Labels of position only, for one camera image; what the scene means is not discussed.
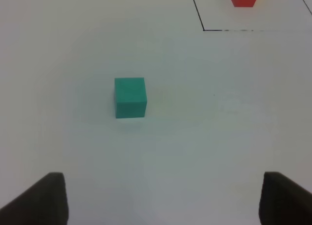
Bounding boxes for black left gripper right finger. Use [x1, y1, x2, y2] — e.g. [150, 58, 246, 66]
[258, 172, 312, 225]

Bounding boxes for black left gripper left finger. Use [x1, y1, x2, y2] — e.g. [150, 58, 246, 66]
[0, 172, 69, 225]

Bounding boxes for teal cube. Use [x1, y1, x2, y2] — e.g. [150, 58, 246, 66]
[114, 77, 147, 118]

